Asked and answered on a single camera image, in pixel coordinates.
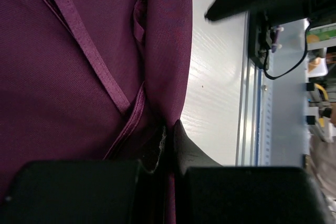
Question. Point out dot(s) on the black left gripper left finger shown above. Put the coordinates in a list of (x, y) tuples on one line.
[(127, 191)]

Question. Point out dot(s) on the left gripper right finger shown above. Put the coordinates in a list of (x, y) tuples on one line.
[(207, 192)]

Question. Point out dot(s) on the purple cloth napkin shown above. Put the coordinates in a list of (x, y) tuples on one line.
[(91, 80)]

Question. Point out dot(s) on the aluminium front rail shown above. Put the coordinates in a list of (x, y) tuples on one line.
[(248, 107)]

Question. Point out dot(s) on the white slotted cable duct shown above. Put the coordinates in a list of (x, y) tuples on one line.
[(265, 137)]

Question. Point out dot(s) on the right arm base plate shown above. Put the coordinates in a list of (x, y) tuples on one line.
[(259, 40)]

